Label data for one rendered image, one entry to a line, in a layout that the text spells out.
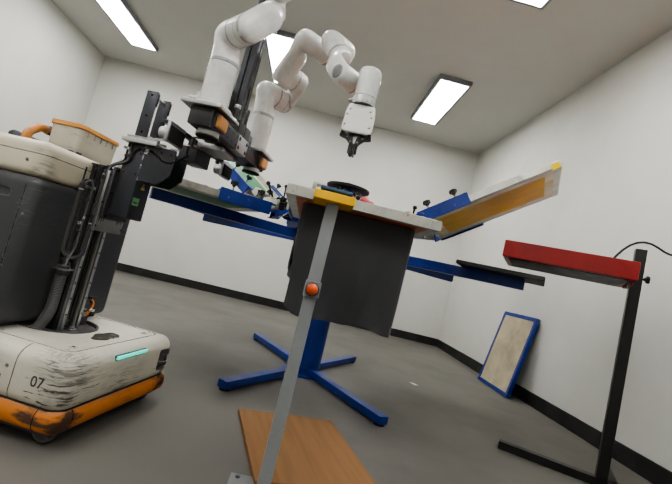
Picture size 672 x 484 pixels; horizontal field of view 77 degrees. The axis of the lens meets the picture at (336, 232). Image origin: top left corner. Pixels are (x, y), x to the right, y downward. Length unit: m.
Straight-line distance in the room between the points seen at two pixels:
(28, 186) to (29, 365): 0.57
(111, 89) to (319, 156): 3.21
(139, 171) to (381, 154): 5.13
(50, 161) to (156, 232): 4.97
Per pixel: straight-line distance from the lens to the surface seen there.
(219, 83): 1.48
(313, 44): 1.81
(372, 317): 1.65
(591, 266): 2.44
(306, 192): 1.53
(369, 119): 1.43
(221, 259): 6.36
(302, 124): 6.59
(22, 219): 1.71
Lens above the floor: 0.72
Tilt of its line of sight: 5 degrees up
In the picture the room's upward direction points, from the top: 14 degrees clockwise
